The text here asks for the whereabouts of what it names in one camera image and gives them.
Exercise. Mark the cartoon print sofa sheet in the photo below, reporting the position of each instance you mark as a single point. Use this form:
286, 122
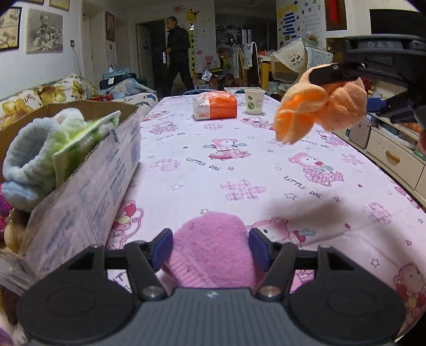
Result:
146, 99

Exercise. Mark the white paper cup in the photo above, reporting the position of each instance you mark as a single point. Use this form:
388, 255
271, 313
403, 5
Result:
254, 101

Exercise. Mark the black framed wall picture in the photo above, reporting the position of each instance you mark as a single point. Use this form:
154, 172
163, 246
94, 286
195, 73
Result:
10, 30

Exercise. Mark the pink knitted sock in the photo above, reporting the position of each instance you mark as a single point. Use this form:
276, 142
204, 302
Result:
213, 253

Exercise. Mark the orange knitted hat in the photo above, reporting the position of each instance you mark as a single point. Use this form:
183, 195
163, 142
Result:
299, 109

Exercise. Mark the light blue fluffy sock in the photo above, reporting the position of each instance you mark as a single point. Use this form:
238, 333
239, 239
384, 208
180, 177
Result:
26, 159

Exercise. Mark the yellow floral sofa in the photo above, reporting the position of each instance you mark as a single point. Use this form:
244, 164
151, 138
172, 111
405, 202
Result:
50, 93

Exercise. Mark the pink bear print tablecloth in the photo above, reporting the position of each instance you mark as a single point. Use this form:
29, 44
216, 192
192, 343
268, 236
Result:
199, 159

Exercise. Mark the yellow-green cloth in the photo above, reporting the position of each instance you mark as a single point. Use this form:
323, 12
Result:
83, 146

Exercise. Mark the blue striped wall chart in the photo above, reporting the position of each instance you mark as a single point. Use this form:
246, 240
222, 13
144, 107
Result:
293, 20

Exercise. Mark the giraffe height chart sticker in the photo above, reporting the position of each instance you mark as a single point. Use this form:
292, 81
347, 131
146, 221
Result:
192, 43

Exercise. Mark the red framed wall picture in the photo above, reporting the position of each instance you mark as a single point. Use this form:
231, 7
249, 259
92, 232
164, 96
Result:
110, 26

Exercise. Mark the printed cardboard box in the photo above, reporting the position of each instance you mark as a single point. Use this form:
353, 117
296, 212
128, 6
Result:
93, 206

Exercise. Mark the orange white tissue pack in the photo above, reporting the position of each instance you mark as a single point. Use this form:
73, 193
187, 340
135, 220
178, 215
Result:
216, 105

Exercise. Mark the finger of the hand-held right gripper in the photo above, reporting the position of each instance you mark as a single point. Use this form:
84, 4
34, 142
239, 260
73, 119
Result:
402, 109
332, 74

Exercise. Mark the grey cartoon duck drawing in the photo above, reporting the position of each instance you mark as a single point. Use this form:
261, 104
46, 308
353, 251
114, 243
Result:
45, 31

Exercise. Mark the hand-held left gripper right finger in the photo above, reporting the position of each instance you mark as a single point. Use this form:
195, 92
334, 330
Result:
261, 248

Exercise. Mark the wooden chair with lace cover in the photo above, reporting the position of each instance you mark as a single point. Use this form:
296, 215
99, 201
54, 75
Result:
299, 60

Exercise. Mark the cream sideboard cabinet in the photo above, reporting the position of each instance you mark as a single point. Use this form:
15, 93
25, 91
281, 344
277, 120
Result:
386, 153

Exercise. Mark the red flat box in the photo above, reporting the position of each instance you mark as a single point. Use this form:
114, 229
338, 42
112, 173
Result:
101, 97

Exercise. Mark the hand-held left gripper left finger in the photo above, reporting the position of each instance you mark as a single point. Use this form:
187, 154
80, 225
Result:
163, 248

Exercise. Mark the pile of folded clothes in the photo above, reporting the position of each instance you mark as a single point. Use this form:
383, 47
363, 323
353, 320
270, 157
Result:
116, 80

